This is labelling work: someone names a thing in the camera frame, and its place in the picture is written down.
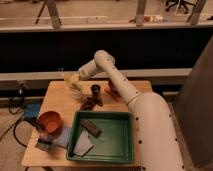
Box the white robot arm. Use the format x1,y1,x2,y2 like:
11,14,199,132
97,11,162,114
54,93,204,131
78,50,184,171

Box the white paper cup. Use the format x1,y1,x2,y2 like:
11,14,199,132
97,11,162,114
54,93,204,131
71,89,83,100

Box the small black cup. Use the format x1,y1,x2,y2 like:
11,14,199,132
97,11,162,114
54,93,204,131
91,84,101,95

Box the brown crumpled object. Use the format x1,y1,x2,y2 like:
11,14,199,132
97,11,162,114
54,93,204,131
80,97,103,110

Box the orange carrot toy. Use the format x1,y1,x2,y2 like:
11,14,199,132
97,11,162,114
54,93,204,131
104,88,118,101

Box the purple bowl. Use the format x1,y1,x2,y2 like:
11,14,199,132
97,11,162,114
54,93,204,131
108,80,119,95

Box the orange bowl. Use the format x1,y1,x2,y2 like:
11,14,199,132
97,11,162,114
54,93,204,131
37,111,62,134

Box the dark brown block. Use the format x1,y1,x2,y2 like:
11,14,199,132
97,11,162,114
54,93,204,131
80,119,101,137

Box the blue object on floor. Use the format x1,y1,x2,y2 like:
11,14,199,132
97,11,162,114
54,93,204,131
24,103,41,118

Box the blue sponge cloth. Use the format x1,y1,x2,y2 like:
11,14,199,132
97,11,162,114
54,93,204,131
55,127,71,148

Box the grey cloth piece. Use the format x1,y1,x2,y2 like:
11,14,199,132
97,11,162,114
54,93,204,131
73,130,93,156

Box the green plastic tray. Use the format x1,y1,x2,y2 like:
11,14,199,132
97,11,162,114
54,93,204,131
66,111,134,164

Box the office chair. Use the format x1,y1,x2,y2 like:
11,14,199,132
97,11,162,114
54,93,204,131
165,0,194,14

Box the black cables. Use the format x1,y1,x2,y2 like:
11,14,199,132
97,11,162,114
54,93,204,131
0,81,44,149

